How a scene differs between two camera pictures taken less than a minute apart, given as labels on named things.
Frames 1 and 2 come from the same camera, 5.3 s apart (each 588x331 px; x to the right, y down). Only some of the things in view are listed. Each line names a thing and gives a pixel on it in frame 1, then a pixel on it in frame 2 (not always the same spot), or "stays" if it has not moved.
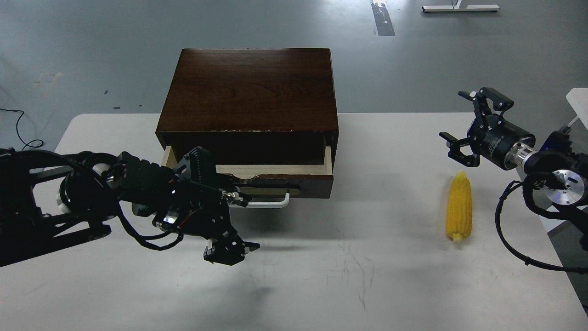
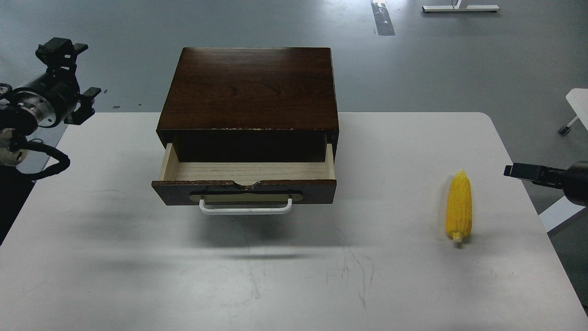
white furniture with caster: [578, 99] stays
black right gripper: [499, 141] → [574, 179]
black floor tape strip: [383, 22] stays
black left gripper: [199, 206] → [51, 99]
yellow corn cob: [459, 209] stays
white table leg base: [459, 8] stays
